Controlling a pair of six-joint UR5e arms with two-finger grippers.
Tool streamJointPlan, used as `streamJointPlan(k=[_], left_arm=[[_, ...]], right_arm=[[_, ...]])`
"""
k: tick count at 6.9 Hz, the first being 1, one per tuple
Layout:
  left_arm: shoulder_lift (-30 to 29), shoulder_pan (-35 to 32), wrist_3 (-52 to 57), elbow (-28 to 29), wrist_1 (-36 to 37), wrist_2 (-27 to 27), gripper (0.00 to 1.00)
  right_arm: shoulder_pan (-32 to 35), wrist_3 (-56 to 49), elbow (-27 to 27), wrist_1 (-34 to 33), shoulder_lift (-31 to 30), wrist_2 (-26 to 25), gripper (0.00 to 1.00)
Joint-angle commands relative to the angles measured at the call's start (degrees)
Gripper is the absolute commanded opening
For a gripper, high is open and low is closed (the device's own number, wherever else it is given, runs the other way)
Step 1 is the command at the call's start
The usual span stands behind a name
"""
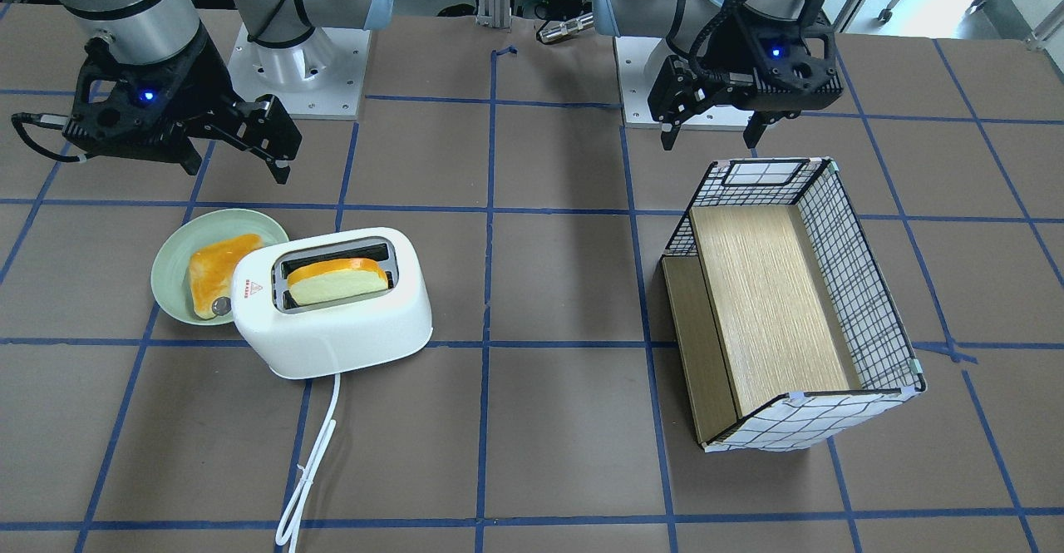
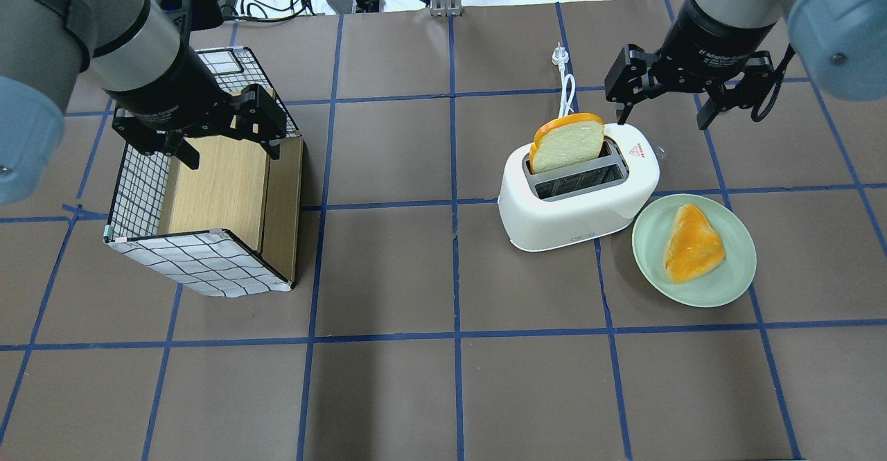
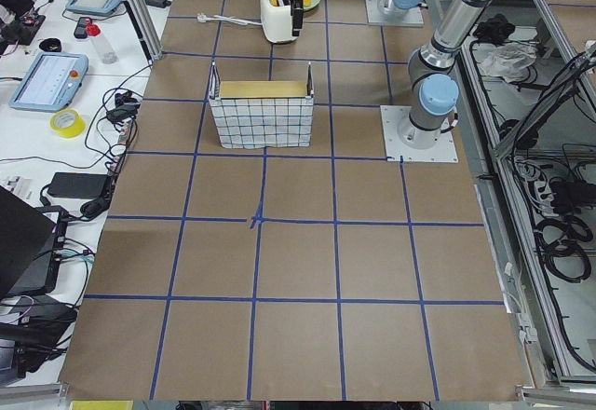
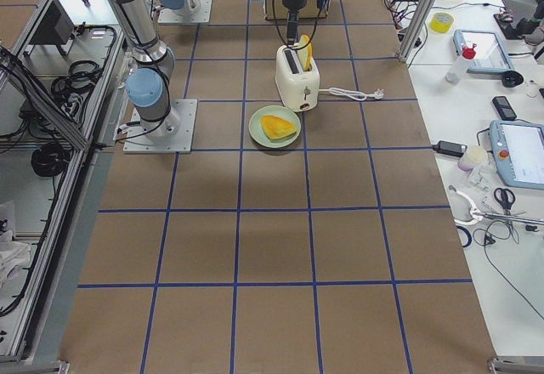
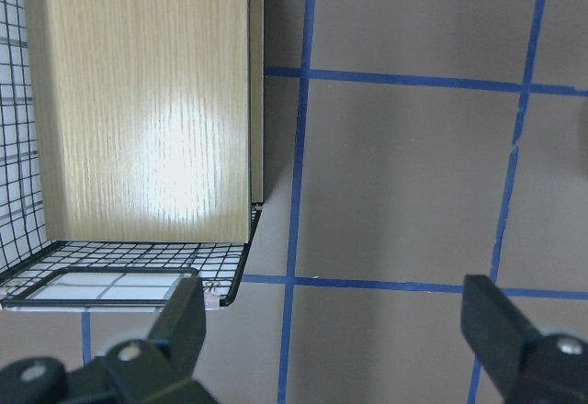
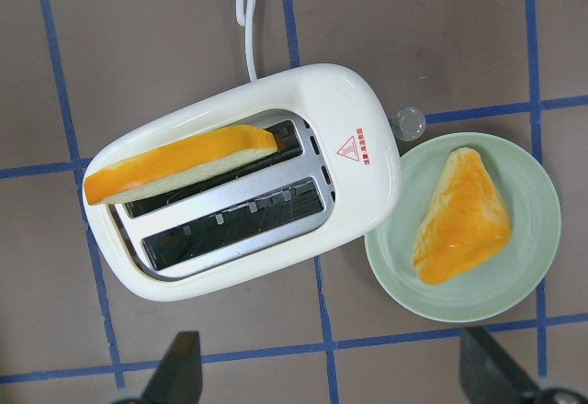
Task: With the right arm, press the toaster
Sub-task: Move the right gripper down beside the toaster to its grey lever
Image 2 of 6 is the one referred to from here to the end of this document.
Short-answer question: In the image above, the toast slice in toaster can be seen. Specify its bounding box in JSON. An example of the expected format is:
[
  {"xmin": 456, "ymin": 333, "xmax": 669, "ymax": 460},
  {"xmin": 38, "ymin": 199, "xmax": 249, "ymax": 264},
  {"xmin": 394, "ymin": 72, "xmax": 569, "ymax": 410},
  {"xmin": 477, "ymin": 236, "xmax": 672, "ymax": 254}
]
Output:
[{"xmin": 529, "ymin": 112, "xmax": 605, "ymax": 174}]

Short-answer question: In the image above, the black power adapter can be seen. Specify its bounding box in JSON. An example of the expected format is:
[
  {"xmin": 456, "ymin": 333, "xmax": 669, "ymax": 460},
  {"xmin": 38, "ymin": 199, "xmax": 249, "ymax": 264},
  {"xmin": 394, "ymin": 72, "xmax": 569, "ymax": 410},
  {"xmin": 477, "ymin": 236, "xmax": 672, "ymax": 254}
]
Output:
[{"xmin": 326, "ymin": 0, "xmax": 357, "ymax": 15}]

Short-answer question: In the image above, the wire and wood storage box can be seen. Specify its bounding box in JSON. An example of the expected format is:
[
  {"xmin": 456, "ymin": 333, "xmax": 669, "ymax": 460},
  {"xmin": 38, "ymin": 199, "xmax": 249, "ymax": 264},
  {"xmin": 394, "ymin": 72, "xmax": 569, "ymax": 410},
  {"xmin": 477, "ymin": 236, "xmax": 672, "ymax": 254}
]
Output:
[{"xmin": 104, "ymin": 46, "xmax": 305, "ymax": 299}]

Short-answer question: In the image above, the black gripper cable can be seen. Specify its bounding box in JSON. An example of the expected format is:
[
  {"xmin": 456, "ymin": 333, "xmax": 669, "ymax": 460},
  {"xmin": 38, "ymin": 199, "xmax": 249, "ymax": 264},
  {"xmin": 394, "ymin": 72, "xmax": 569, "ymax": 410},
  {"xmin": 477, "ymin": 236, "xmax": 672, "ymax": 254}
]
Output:
[{"xmin": 752, "ymin": 44, "xmax": 798, "ymax": 123}]

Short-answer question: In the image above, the white toaster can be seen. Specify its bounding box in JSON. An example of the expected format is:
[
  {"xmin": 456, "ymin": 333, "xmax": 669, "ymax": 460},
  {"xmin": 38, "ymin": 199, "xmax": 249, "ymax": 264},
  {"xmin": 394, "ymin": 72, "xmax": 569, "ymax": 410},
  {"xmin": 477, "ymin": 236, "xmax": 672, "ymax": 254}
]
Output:
[{"xmin": 498, "ymin": 123, "xmax": 661, "ymax": 252}]

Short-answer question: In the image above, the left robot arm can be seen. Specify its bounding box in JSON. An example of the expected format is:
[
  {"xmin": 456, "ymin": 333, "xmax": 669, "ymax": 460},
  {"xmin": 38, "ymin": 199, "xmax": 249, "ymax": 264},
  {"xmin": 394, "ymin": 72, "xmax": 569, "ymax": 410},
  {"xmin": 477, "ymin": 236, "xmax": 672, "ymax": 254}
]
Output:
[{"xmin": 1, "ymin": 0, "xmax": 288, "ymax": 205}]

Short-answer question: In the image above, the orange bread on plate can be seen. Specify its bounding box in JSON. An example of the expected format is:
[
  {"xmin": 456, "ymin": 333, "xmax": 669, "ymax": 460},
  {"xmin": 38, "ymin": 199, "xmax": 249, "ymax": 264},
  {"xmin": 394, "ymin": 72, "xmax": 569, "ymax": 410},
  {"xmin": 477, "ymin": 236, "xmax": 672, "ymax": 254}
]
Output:
[{"xmin": 663, "ymin": 203, "xmax": 726, "ymax": 284}]

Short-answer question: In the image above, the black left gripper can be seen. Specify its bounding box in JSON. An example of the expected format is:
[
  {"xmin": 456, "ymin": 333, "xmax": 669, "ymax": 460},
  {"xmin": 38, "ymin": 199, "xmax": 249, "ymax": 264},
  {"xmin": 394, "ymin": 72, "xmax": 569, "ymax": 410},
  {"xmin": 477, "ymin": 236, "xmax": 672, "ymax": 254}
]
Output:
[{"xmin": 105, "ymin": 45, "xmax": 288, "ymax": 170}]

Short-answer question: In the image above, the light green plate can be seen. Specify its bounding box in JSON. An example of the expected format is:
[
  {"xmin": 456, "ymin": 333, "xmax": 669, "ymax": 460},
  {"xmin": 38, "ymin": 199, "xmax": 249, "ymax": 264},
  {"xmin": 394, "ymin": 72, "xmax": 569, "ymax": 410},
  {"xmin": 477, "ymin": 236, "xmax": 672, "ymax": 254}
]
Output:
[{"xmin": 631, "ymin": 193, "xmax": 757, "ymax": 307}]

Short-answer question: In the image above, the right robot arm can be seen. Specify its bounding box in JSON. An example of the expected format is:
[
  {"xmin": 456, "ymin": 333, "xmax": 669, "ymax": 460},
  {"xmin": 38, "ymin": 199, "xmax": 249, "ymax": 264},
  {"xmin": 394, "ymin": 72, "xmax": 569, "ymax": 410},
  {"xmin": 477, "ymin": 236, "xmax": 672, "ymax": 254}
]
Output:
[{"xmin": 604, "ymin": 0, "xmax": 886, "ymax": 130}]

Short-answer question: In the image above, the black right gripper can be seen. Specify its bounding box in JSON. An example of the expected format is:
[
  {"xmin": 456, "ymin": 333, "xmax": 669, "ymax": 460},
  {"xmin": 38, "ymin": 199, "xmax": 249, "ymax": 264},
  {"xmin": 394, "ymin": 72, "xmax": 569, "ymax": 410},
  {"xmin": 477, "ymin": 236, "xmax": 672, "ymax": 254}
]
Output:
[{"xmin": 604, "ymin": 7, "xmax": 775, "ymax": 130}]

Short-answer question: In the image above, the white toaster power cable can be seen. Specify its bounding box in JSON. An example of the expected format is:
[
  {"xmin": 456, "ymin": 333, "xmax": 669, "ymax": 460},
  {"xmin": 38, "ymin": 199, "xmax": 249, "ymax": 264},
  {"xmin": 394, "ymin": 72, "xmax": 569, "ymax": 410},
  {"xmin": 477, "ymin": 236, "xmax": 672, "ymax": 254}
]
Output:
[{"xmin": 552, "ymin": 44, "xmax": 577, "ymax": 121}]

